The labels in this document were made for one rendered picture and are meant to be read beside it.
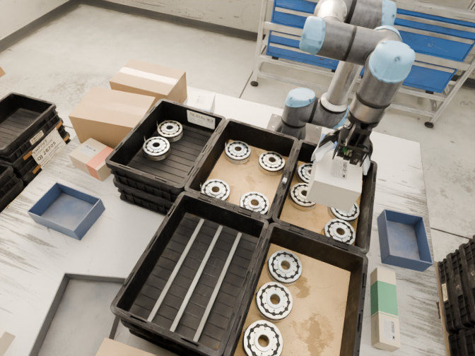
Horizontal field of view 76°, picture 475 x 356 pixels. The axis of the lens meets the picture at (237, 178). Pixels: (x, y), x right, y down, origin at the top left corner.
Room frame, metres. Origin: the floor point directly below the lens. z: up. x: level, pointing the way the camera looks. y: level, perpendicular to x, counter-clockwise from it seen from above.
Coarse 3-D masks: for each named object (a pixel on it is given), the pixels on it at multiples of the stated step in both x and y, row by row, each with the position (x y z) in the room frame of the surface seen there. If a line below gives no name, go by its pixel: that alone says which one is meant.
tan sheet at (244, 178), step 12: (252, 156) 0.87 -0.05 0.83; (216, 168) 0.78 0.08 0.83; (228, 168) 0.79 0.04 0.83; (240, 168) 0.79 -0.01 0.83; (252, 168) 0.80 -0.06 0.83; (228, 180) 0.73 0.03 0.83; (240, 180) 0.73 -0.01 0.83; (252, 180) 0.74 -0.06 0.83; (264, 180) 0.75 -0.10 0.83; (276, 180) 0.75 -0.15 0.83; (216, 192) 0.67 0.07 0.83; (240, 192) 0.68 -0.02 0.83; (264, 192) 0.69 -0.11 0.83
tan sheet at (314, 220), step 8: (296, 168) 0.83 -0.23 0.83; (288, 192) 0.70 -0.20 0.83; (288, 200) 0.67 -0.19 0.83; (288, 208) 0.63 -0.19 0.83; (296, 208) 0.63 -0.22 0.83; (312, 208) 0.64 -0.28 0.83; (320, 208) 0.64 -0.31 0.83; (280, 216) 0.59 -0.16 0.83; (288, 216) 0.60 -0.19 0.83; (296, 216) 0.60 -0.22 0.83; (304, 216) 0.60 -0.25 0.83; (312, 216) 0.61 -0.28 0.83; (320, 216) 0.61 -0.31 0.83; (328, 216) 0.61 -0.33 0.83; (296, 224) 0.57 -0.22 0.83; (304, 224) 0.57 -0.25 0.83; (312, 224) 0.57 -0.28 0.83; (320, 224) 0.58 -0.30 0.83; (352, 224) 0.59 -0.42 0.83; (320, 232) 0.54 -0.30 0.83
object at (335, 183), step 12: (324, 132) 0.70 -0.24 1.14; (336, 144) 0.65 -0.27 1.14; (324, 156) 0.60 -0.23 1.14; (336, 156) 0.61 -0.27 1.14; (312, 168) 0.62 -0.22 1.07; (324, 168) 0.56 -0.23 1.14; (336, 168) 0.56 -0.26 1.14; (348, 168) 0.57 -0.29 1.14; (360, 168) 0.57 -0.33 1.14; (312, 180) 0.53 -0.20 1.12; (324, 180) 0.51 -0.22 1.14; (336, 180) 0.52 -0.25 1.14; (348, 180) 0.52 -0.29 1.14; (360, 180) 0.53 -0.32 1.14; (312, 192) 0.51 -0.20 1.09; (324, 192) 0.50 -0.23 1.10; (336, 192) 0.50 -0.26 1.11; (348, 192) 0.49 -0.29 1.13; (360, 192) 0.49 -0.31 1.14; (324, 204) 0.50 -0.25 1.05; (336, 204) 0.49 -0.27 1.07; (348, 204) 0.49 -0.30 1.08
